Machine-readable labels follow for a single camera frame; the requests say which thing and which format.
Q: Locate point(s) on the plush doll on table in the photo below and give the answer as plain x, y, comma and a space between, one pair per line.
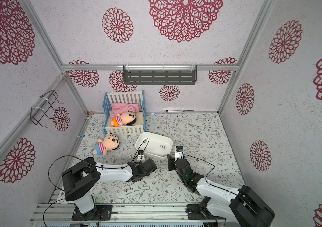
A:
110, 142

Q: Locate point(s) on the blue white toy crib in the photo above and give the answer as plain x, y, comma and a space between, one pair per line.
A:
133, 97

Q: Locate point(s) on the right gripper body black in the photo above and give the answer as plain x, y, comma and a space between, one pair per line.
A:
175, 163

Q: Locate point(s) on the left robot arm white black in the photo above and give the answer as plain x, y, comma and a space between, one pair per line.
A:
79, 179

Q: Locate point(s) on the plush doll in crib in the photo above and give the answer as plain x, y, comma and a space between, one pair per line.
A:
126, 118

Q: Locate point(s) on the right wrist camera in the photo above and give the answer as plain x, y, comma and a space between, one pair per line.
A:
179, 151

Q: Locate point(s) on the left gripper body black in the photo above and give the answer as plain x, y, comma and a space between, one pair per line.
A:
143, 176

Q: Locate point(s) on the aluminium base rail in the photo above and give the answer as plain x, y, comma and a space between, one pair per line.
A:
61, 213

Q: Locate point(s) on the black wire wall rack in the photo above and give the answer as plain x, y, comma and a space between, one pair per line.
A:
38, 113

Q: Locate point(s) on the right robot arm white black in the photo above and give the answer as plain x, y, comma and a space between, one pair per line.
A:
239, 205

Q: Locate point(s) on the pink blanket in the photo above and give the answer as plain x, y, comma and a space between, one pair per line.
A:
120, 108

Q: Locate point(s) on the white plastic storage box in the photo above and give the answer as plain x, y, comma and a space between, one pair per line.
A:
150, 143

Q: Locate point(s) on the grey wall shelf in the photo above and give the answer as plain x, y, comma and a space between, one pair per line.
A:
160, 77

